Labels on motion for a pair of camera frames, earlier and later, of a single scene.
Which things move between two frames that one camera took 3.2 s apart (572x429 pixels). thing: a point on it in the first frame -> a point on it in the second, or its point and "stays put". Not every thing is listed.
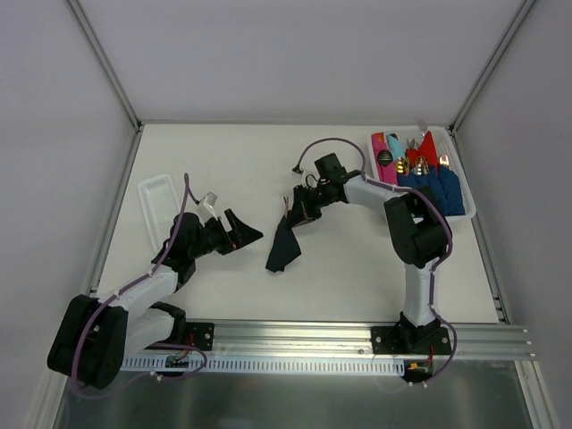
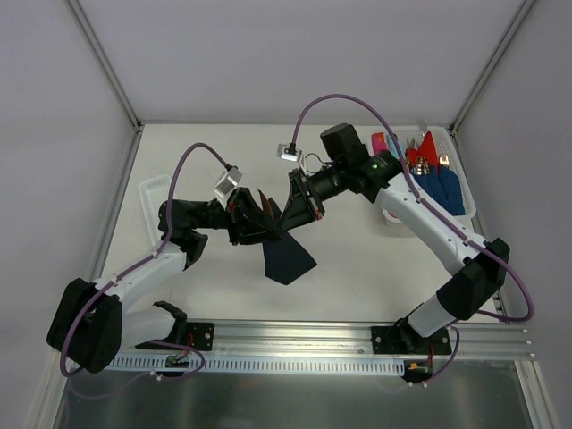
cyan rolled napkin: (396, 147) stays put
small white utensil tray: (160, 206) stays put
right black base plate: (410, 340) stays put
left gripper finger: (240, 234) -> (248, 204)
